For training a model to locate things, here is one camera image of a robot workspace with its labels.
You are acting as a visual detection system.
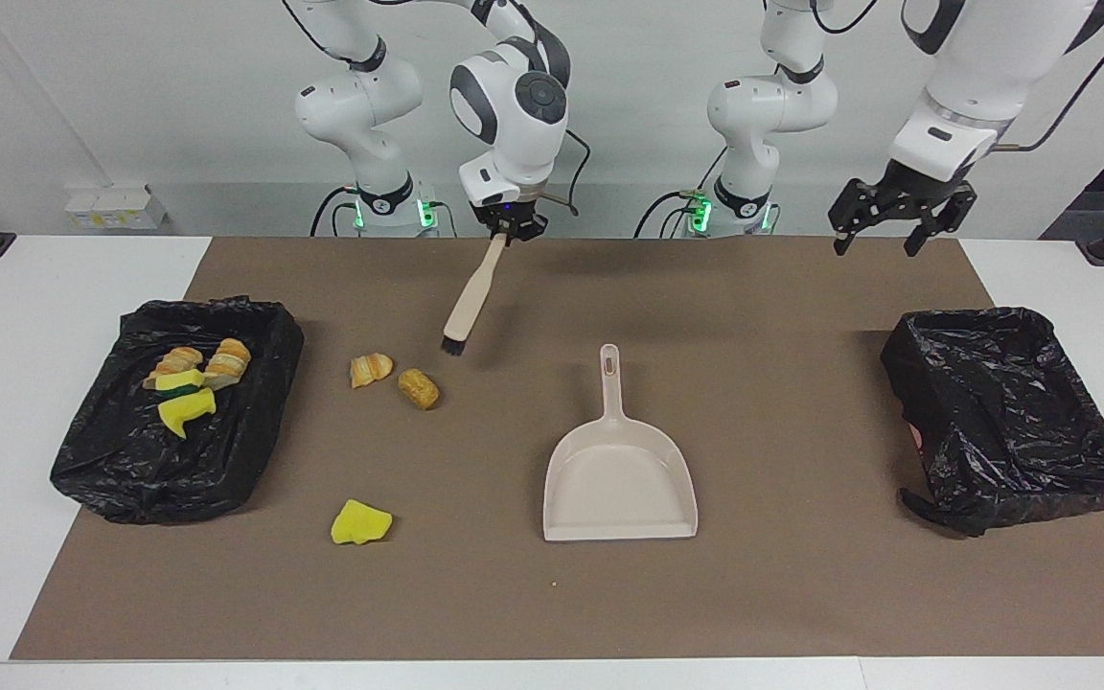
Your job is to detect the pale striped pastry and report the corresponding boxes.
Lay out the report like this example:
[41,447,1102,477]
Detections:
[202,337,253,391]

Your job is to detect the pale bread chunk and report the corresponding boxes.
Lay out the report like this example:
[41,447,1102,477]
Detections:
[142,346,204,390]

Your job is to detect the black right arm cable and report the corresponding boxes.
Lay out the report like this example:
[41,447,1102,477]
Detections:
[279,0,593,214]

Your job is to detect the flat yellow sponge piece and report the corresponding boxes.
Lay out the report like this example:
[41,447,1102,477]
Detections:
[331,498,394,546]

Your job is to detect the white wall power box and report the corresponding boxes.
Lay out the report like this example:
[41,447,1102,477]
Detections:
[65,185,170,231]

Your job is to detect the black bag lined bin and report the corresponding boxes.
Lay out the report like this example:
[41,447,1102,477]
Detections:
[880,307,1104,538]
[50,295,305,525]

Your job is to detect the beige hand brush black bristles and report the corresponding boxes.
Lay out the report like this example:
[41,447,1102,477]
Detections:
[442,233,508,357]

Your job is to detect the yellow sponge with green pad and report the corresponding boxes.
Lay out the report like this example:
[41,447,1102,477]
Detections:
[154,369,206,399]

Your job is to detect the brown oval bread roll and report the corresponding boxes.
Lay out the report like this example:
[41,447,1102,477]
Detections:
[397,369,440,410]

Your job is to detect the black base cable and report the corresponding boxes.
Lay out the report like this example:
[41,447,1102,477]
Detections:
[310,186,361,238]
[633,189,706,239]

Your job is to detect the brown table mat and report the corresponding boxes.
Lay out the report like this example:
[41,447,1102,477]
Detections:
[11,237,1104,660]

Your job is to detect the small orange striped croissant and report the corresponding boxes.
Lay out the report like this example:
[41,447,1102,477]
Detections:
[350,353,395,389]

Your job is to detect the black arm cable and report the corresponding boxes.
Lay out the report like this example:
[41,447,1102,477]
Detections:
[806,0,1104,154]
[279,0,593,214]

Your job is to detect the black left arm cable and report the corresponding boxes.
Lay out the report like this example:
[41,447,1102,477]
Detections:
[806,0,1104,154]

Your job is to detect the beige plastic dustpan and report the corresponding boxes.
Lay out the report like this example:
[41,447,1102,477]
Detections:
[542,343,699,542]

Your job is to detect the curved yellow sponge piece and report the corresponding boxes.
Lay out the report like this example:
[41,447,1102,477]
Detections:
[157,387,218,440]

